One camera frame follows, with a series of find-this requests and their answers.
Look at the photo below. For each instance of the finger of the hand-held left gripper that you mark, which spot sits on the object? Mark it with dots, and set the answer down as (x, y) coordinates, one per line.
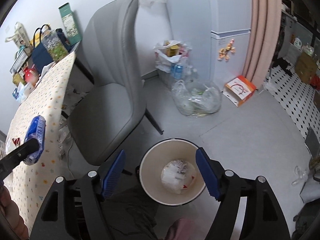
(22, 152)

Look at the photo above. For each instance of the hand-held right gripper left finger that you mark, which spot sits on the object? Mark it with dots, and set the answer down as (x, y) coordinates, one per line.
(113, 175)

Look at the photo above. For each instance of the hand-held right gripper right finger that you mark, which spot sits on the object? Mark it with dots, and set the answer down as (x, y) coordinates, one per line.
(207, 175)

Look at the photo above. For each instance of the blue plastic wrapper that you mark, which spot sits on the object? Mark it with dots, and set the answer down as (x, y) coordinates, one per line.
(36, 130)

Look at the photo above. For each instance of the white trash bin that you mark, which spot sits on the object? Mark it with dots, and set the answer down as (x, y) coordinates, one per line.
(155, 160)

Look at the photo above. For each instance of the person's left hand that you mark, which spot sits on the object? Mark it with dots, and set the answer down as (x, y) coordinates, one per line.
(13, 217)

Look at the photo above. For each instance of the red white small wrapper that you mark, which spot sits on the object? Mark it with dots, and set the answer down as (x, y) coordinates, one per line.
(16, 141)

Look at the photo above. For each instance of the dark trousers leg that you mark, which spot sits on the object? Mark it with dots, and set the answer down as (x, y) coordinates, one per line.
(135, 212)

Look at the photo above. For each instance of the blue white tissue pack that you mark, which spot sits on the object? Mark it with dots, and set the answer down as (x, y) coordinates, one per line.
(21, 93)

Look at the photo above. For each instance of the pink cloth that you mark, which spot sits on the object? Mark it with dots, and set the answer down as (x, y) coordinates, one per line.
(178, 230)

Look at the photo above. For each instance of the floral tablecloth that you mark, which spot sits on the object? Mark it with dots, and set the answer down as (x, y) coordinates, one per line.
(50, 92)

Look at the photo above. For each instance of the glass jar of greens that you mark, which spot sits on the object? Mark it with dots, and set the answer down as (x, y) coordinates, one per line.
(18, 78)

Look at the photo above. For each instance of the clear plastic bag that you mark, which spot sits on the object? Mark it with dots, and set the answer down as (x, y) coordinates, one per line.
(200, 100)

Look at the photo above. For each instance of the red teapot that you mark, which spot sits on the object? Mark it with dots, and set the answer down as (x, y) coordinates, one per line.
(31, 75)

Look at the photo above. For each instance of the folded paper sheets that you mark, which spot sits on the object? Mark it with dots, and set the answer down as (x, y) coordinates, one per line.
(48, 69)

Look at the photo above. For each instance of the orange white cardboard box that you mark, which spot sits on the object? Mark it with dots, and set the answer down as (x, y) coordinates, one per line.
(240, 90)

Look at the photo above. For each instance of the clear glass item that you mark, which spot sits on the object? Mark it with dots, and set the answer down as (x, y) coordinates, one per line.
(299, 175)

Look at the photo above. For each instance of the navy lunch bag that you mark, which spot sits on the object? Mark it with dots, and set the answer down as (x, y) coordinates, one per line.
(41, 57)

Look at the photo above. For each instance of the black table leg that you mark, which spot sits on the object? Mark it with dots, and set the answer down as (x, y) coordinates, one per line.
(83, 70)

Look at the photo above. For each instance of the blue labelled bottle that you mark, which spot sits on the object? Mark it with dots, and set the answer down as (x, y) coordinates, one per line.
(178, 71)

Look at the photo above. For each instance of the plastic bottle with green leaves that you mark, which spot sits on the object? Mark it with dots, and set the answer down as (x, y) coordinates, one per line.
(53, 45)

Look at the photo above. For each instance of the yellow packet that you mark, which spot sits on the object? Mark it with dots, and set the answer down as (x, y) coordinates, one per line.
(35, 38)

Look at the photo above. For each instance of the white paper bag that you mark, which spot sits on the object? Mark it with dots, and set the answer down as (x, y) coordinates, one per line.
(20, 33)

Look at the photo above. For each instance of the full white plastic bag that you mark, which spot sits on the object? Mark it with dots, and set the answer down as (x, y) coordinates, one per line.
(163, 63)

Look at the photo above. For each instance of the grey upholstered chair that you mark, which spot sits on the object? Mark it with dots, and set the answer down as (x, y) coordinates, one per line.
(112, 55)

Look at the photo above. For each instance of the yellow pink magnet figures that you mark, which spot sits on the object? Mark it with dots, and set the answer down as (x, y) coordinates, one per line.
(226, 50)

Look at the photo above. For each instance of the yellow carton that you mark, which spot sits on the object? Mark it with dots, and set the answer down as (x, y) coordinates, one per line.
(173, 50)

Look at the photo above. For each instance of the black cloth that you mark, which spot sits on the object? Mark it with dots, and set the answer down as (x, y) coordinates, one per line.
(282, 66)

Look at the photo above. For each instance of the tall green box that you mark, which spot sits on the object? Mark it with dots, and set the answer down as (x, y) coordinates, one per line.
(70, 22)

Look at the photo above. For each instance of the brown cardboard box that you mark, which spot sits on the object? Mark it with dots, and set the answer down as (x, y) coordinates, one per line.
(306, 67)

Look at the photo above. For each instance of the pink curtain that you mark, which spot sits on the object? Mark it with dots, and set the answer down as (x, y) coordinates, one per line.
(262, 30)

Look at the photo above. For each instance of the white detergent bottle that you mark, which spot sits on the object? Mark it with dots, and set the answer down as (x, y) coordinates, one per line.
(297, 42)

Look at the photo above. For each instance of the white refrigerator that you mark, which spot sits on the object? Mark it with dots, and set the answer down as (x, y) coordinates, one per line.
(225, 10)

